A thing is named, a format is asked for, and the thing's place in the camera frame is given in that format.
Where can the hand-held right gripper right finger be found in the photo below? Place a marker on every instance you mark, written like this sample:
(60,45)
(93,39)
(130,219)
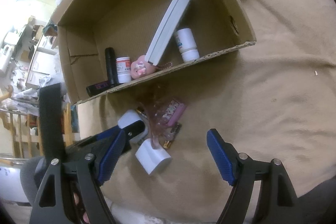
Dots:
(221,158)

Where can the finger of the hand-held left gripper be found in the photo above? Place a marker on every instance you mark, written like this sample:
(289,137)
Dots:
(102,141)
(51,121)

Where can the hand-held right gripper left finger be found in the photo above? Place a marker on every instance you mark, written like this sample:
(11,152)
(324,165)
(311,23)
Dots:
(111,158)

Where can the white and black device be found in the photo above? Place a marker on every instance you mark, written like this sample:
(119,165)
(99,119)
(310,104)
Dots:
(132,121)

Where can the small white box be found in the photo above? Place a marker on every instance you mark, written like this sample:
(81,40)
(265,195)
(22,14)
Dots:
(152,158)

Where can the small white bottle red label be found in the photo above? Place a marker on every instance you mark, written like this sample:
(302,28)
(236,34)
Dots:
(123,70)

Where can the black cylinder bottle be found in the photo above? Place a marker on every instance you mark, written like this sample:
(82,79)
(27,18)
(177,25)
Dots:
(110,66)

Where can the pink heart compact with cat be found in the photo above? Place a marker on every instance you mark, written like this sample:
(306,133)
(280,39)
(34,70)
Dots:
(141,69)

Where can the white bottle blue label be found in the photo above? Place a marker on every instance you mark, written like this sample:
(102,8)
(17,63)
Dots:
(187,44)

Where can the cardboard box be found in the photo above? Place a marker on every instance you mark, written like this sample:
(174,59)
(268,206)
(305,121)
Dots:
(126,19)

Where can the long white box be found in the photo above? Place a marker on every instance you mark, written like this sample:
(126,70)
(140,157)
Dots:
(170,24)

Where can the person's left hand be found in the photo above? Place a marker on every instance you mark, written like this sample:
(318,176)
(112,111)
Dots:
(76,199)

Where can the wooden railing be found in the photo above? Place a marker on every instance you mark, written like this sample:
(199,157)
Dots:
(15,132)

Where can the dark gold lipstick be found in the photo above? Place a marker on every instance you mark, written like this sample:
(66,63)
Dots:
(172,137)

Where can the white kitchen cabinet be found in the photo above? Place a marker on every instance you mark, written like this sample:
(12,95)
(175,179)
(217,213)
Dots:
(39,66)

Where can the translucent pink plastic item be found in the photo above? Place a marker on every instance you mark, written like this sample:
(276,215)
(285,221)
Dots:
(155,116)

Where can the white washing machine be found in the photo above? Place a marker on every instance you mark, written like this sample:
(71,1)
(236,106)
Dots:
(51,41)

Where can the person's grey pants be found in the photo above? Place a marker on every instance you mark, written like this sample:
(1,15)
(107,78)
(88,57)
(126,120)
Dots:
(319,203)

